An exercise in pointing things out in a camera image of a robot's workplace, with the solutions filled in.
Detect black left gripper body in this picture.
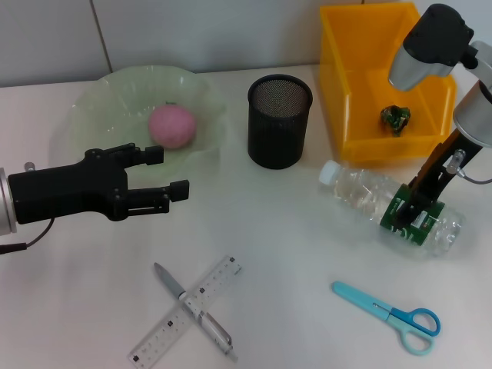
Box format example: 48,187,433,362
7,150,130,226

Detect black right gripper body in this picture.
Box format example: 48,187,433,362
407,130,482,203

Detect pink peach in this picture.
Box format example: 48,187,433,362
148,104,198,151

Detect clear bottle with green label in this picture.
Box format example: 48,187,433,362
317,159,467,258

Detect green plastic wrapper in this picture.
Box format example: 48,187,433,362
379,104,412,137

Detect translucent green fruit bowl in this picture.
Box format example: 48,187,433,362
65,65,231,186

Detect transparent plastic ruler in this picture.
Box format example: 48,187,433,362
128,254,247,369

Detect blue scissors with sheath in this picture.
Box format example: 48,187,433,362
331,281,442,357

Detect black mesh pen holder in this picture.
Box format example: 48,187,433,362
247,74,314,171

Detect grey white pen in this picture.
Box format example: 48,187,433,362
153,262,239,363

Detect yellow plastic bin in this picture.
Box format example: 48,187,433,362
318,2,459,163

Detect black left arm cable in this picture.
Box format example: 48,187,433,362
0,218,53,256

